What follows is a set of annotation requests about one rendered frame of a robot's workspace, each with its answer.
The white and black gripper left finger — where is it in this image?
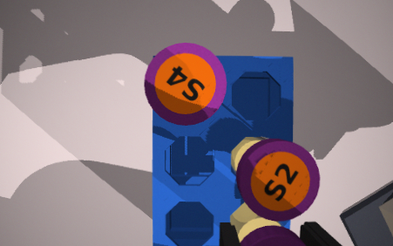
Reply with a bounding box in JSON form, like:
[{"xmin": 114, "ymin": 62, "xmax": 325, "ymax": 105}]
[{"xmin": 220, "ymin": 222, "xmax": 241, "ymax": 246}]

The blue tube rack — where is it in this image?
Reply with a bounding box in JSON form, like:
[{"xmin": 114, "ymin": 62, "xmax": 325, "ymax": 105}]
[{"xmin": 152, "ymin": 56, "xmax": 294, "ymax": 246}]

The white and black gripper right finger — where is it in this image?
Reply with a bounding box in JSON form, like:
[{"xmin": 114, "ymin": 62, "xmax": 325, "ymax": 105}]
[{"xmin": 300, "ymin": 222, "xmax": 342, "ymax": 246}]

